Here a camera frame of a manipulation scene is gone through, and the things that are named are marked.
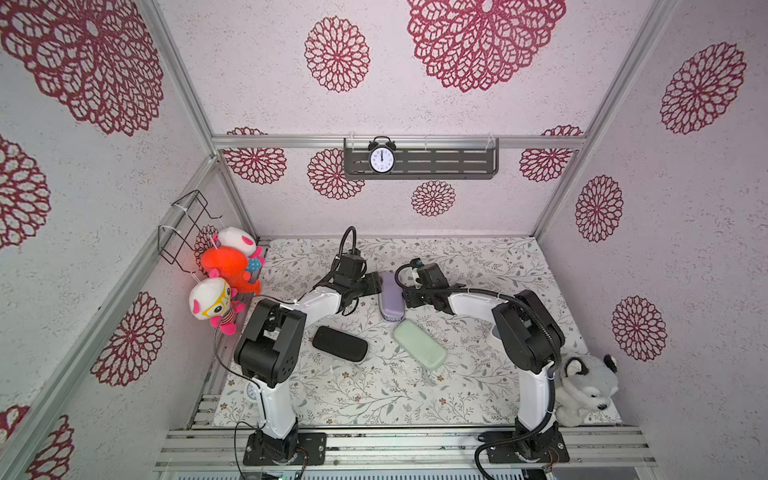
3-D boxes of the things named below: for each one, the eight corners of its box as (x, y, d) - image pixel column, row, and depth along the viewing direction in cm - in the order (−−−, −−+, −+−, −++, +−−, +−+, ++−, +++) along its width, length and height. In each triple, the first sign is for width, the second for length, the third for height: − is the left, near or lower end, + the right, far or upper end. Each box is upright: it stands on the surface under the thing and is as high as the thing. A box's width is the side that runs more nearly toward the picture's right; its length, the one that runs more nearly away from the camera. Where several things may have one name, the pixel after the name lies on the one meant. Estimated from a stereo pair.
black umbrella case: (311, 347, 93) (309, 343, 91) (320, 329, 97) (318, 325, 94) (363, 364, 89) (362, 360, 87) (370, 344, 93) (370, 341, 91)
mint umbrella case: (386, 338, 95) (387, 333, 92) (401, 319, 99) (402, 315, 96) (437, 373, 88) (438, 369, 85) (450, 351, 92) (452, 347, 89)
